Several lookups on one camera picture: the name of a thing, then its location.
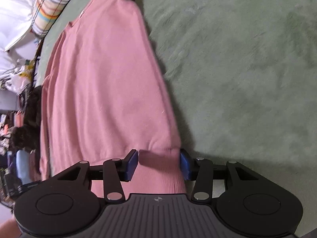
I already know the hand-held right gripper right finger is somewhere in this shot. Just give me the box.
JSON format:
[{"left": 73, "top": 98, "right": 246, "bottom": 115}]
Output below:
[{"left": 180, "top": 149, "right": 265, "bottom": 201}]

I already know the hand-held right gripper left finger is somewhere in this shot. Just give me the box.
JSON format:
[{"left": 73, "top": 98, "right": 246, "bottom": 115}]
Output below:
[{"left": 51, "top": 149, "right": 138, "bottom": 204}]

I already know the pink sweater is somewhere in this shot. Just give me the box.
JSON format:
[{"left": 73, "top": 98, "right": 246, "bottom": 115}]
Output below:
[{"left": 40, "top": 0, "right": 189, "bottom": 196}]

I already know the light blue cloth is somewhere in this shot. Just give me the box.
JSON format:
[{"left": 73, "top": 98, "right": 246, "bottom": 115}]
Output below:
[{"left": 16, "top": 150, "right": 33, "bottom": 184}]

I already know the black cat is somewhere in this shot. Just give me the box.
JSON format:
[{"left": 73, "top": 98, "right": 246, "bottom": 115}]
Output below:
[{"left": 11, "top": 85, "right": 42, "bottom": 154}]

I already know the bed with green sheet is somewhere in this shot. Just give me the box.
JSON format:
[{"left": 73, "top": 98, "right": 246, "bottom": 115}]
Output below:
[{"left": 35, "top": 0, "right": 317, "bottom": 228}]

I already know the plaid quilt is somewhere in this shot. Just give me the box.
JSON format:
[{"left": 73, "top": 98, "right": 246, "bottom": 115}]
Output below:
[{"left": 31, "top": 0, "right": 83, "bottom": 39}]

